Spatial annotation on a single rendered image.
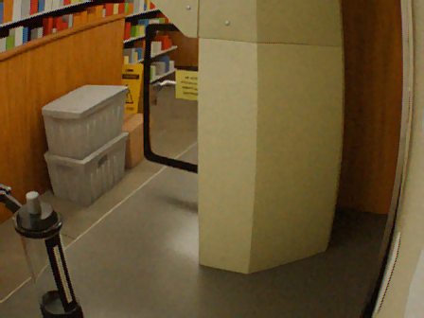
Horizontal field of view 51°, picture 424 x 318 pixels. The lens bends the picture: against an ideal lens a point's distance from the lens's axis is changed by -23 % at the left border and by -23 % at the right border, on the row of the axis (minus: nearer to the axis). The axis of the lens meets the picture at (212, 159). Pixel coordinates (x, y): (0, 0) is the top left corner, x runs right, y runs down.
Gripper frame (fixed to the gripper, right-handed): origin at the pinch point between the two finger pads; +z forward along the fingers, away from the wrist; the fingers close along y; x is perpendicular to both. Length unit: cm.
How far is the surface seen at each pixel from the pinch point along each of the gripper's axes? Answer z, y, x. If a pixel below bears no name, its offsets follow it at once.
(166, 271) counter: 26.6, 26.9, 12.4
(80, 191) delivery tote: -97, 190, 127
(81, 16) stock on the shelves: -208, 313, 46
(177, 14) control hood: 15, 33, -38
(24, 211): 8.2, -2.1, -8.2
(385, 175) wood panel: 65, 69, -8
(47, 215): 13.3, -0.4, -9.3
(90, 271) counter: 12.6, 17.5, 15.6
